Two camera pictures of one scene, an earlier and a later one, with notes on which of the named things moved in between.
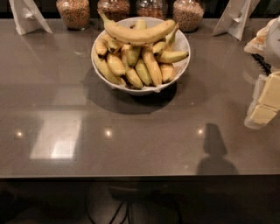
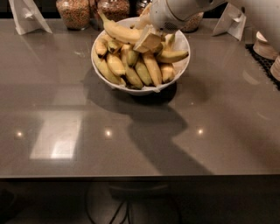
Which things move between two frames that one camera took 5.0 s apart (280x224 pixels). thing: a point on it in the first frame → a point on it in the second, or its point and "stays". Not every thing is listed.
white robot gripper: (274, 46) → (166, 15)
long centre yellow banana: (148, 53) stays
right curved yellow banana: (169, 57) stays
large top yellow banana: (140, 34) stays
